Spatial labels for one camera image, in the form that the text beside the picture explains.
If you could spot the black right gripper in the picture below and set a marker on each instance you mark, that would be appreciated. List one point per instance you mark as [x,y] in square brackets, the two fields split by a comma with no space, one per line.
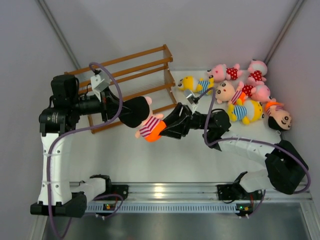
[177,131]

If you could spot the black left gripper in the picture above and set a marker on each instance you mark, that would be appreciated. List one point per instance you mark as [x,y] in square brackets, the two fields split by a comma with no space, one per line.
[110,105]

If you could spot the boy doll orange pants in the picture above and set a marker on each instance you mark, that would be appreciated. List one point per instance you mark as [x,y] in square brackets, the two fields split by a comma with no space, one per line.
[225,92]
[137,114]

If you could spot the yellow striped plush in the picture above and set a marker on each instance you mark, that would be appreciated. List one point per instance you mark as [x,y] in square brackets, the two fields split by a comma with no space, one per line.
[247,111]
[199,86]

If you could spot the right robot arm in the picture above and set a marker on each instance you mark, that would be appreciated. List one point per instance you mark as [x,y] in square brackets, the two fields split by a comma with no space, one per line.
[284,168]

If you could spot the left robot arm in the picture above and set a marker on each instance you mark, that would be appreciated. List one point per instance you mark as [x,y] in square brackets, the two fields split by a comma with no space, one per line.
[57,128]

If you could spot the wooden shelf rack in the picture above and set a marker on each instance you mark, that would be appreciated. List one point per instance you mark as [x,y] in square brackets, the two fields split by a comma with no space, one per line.
[146,73]

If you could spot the pink pig plush top left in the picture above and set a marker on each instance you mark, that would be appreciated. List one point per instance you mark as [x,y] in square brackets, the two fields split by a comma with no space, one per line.
[221,73]

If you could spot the pink pig plush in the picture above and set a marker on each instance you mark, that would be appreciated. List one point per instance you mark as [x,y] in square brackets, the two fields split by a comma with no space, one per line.
[257,70]
[221,73]
[258,93]

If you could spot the pink pig plush lower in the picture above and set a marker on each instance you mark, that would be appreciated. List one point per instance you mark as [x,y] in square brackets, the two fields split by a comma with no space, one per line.
[258,93]

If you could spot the pink pig plush top right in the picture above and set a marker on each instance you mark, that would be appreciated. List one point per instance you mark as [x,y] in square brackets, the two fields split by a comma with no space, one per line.
[257,70]

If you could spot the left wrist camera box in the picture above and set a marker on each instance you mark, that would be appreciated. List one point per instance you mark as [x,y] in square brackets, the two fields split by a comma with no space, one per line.
[99,82]

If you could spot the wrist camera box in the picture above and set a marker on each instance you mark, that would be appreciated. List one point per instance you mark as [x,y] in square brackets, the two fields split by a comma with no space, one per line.
[99,82]
[192,100]

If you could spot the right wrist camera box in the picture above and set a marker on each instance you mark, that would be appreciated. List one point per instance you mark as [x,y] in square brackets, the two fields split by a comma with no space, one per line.
[192,100]

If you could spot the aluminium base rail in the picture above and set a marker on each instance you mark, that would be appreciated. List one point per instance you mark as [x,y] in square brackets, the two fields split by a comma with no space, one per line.
[199,198]

